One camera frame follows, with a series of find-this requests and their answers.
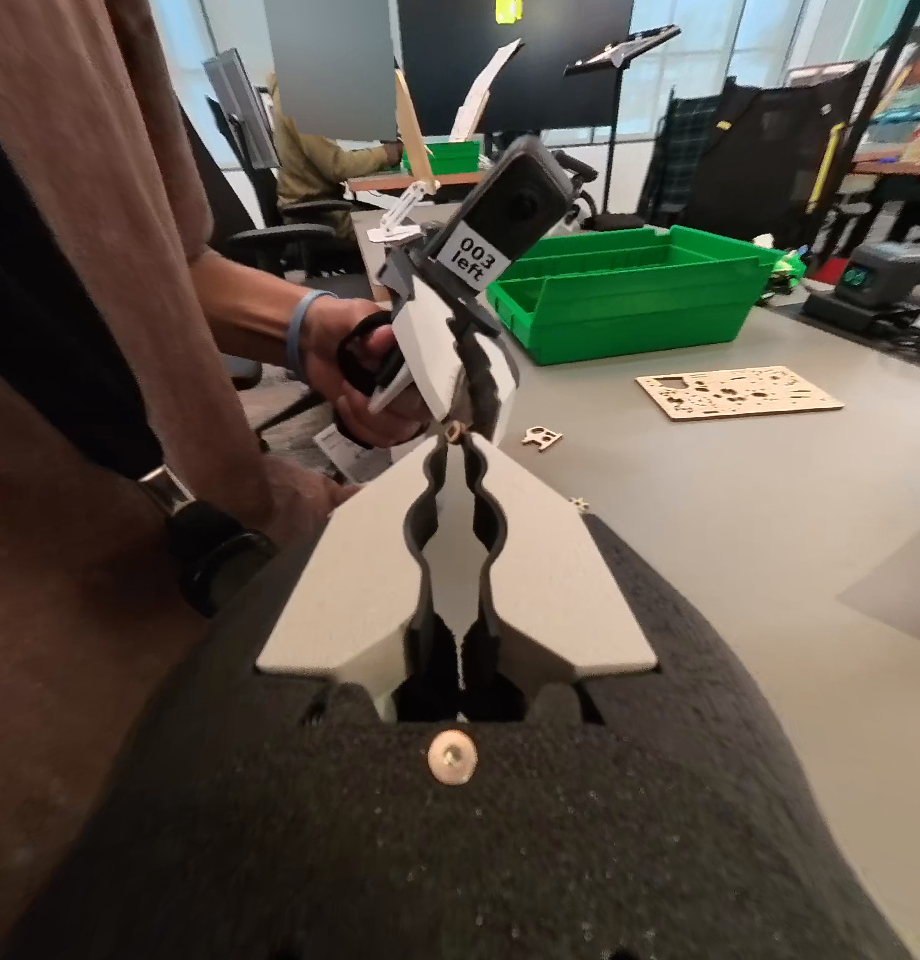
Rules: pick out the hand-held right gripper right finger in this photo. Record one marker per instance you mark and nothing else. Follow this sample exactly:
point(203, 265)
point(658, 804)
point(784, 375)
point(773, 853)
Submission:
point(557, 585)

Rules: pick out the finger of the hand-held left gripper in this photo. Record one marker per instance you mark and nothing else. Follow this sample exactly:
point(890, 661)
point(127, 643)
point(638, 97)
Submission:
point(430, 360)
point(505, 379)

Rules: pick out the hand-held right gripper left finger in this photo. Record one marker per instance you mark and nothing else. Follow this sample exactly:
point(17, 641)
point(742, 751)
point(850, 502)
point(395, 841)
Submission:
point(347, 592)

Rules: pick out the white toy robot arm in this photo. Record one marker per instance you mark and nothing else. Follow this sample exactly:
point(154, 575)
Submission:
point(482, 94)

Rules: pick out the person's right forearm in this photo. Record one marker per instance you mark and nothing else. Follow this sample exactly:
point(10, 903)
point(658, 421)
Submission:
point(54, 675)

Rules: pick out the person's left forearm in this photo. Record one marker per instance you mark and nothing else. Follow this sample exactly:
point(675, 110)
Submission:
point(242, 300)

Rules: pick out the person's left hand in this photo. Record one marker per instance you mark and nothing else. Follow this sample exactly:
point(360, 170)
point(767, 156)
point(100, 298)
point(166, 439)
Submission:
point(332, 337)

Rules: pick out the person's right hand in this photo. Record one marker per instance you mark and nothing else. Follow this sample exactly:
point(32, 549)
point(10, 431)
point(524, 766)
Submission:
point(302, 491)

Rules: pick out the small wooden cutout piece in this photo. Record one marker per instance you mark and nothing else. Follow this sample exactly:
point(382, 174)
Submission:
point(541, 439)

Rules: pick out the small green plastic bin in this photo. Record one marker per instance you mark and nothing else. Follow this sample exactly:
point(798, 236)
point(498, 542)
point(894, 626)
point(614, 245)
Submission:
point(445, 157)

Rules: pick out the wooden stick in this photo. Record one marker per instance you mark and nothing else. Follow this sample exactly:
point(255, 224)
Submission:
point(415, 135)

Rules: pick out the white paper tag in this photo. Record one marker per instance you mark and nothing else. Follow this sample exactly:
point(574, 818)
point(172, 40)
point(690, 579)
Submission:
point(340, 454)

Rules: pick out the blue wristband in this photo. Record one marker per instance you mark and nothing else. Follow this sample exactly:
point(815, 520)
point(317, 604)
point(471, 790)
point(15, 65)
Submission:
point(298, 330)

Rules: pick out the large black screen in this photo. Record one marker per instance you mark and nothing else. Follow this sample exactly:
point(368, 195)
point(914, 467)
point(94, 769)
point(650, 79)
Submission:
point(550, 67)

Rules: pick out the black smartwatch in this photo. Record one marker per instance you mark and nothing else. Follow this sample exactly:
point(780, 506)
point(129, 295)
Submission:
point(212, 547)

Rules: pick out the large green plastic bin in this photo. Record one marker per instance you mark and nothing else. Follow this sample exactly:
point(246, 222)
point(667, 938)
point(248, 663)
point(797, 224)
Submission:
point(632, 307)

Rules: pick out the black music stand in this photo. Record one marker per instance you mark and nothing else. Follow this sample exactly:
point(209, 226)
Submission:
point(617, 52)

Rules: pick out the black office chair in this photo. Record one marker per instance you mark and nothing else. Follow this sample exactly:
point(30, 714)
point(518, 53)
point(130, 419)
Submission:
point(280, 232)

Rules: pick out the wooden puzzle sheet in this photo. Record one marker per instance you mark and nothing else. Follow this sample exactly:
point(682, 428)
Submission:
point(737, 394)

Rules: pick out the black fabric panel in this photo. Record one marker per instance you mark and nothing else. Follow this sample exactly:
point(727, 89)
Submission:
point(767, 165)

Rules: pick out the green toy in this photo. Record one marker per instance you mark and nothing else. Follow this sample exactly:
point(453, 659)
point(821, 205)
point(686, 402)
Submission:
point(786, 266)

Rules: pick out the tilted computer monitor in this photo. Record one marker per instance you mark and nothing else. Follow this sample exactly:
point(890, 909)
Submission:
point(238, 105)

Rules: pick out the dark grey desktop device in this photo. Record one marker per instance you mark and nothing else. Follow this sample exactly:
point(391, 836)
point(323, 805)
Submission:
point(872, 277)

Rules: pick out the person's brown shirt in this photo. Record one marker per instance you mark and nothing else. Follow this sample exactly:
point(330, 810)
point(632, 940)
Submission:
point(107, 187)

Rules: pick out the storage shelf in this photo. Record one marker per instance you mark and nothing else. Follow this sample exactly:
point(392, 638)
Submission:
point(906, 105)

